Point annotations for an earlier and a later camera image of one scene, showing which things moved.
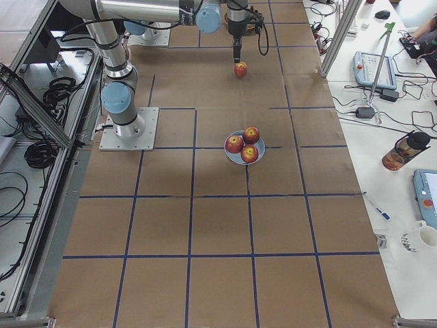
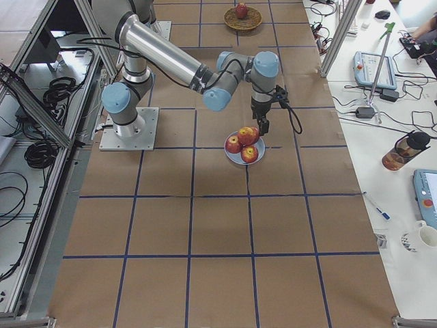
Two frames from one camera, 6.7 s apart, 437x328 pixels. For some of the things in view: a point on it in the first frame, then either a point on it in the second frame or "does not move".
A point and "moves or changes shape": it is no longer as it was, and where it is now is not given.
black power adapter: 364,112 does not move
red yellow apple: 241,69 moves or changes shape
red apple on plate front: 249,154 does not move
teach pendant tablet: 366,66 does not move
